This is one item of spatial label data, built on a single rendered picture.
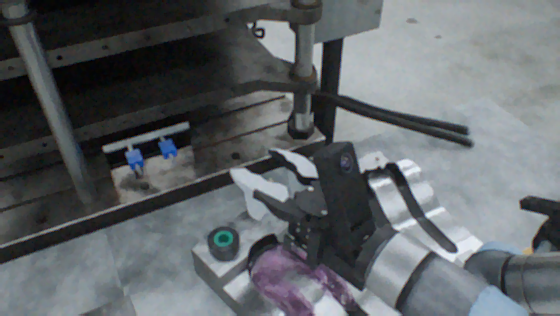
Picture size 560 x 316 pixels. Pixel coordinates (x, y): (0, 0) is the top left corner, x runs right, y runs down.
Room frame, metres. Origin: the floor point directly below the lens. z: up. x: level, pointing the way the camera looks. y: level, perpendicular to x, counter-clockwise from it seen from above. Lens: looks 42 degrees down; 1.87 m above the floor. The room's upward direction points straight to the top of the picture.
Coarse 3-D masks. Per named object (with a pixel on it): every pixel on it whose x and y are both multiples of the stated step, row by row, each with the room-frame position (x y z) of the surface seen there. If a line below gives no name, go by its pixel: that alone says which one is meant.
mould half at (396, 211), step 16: (368, 160) 1.09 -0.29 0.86; (384, 160) 1.09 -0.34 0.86; (384, 176) 0.94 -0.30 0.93; (416, 176) 0.95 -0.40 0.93; (384, 192) 0.89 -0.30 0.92; (416, 192) 0.90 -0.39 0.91; (432, 192) 0.91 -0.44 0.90; (384, 208) 0.85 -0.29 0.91; (400, 208) 0.85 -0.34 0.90; (432, 208) 0.87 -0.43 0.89; (400, 224) 0.81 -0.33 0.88; (416, 224) 0.81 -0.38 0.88; (448, 224) 0.81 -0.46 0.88; (432, 240) 0.75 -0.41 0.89; (464, 240) 0.75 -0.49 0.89; (448, 256) 0.70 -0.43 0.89
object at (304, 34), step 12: (300, 0) 1.29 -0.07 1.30; (312, 0) 1.29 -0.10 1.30; (300, 24) 1.29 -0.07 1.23; (312, 24) 1.29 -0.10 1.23; (300, 36) 1.29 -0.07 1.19; (312, 36) 1.30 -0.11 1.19; (300, 48) 1.29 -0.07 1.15; (312, 48) 1.30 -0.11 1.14; (300, 60) 1.29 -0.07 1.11; (312, 60) 1.30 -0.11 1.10; (300, 72) 1.29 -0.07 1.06; (300, 96) 1.29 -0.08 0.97; (300, 108) 1.29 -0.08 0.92; (300, 120) 1.29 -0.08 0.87; (288, 132) 1.31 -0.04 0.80; (300, 132) 1.27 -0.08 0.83; (312, 132) 1.30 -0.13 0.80
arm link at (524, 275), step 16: (480, 256) 0.36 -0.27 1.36; (496, 256) 0.35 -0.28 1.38; (512, 256) 0.34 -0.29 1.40; (528, 256) 0.32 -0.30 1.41; (544, 256) 0.31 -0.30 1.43; (480, 272) 0.33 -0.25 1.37; (496, 272) 0.32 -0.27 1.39; (512, 272) 0.31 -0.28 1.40; (528, 272) 0.30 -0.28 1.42; (544, 272) 0.29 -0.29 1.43; (512, 288) 0.29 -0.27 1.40; (528, 288) 0.28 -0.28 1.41; (544, 288) 0.28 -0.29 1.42; (528, 304) 0.27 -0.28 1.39; (544, 304) 0.27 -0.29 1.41
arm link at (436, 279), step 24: (432, 264) 0.27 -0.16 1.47; (456, 264) 0.28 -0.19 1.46; (408, 288) 0.26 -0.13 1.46; (432, 288) 0.25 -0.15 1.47; (456, 288) 0.25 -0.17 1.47; (480, 288) 0.25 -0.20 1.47; (408, 312) 0.24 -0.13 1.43; (432, 312) 0.23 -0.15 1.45; (456, 312) 0.23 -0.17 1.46; (480, 312) 0.22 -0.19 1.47; (504, 312) 0.22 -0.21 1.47
